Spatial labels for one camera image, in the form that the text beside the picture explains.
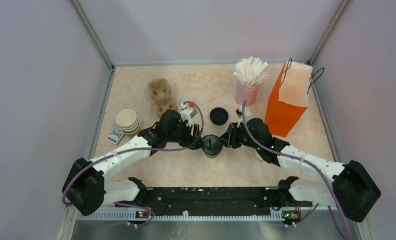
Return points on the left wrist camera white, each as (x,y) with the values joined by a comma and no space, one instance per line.
(187,113)

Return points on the stack of paper cups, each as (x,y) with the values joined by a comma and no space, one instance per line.
(128,122)

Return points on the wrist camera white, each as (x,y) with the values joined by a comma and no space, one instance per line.
(187,113)
(243,114)

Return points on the green paper cup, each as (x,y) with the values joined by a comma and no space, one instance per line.
(211,156)

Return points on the bundle of white wrapped straws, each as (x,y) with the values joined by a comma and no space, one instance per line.
(250,72)

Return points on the white toothed cable rail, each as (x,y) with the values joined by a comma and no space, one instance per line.
(132,215)

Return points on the pink straw holder cup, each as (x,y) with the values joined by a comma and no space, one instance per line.
(245,93)

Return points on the brown pulp cup carrier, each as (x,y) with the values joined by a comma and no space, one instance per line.
(160,93)

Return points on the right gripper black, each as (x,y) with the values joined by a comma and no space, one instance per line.
(229,138)

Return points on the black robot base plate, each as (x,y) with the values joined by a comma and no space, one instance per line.
(216,201)

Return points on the black cup lid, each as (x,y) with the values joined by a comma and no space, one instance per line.
(218,116)
(210,144)

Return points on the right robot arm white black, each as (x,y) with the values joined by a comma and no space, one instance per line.
(347,185)

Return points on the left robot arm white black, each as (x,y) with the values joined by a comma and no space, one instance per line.
(89,184)

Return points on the orange paper bag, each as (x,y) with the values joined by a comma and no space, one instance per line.
(288,99)

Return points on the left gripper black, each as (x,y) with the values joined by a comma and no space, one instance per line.
(197,143)

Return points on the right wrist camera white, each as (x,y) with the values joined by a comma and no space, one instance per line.
(243,114)

